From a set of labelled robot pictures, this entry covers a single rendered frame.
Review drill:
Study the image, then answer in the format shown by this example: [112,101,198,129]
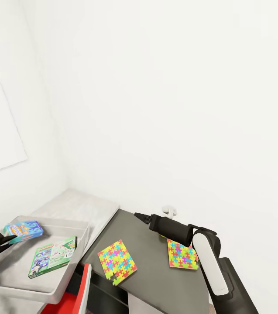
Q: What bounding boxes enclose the board game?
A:
[1,220,43,245]
[28,236,77,279]

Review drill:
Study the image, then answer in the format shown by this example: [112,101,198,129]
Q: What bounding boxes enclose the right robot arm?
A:
[134,205,259,314]

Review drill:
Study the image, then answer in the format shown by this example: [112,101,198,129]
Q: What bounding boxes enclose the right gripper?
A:
[134,212,179,241]

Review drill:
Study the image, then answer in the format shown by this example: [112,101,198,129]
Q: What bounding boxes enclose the jigsaw puzzle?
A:
[167,239,198,270]
[98,240,137,286]

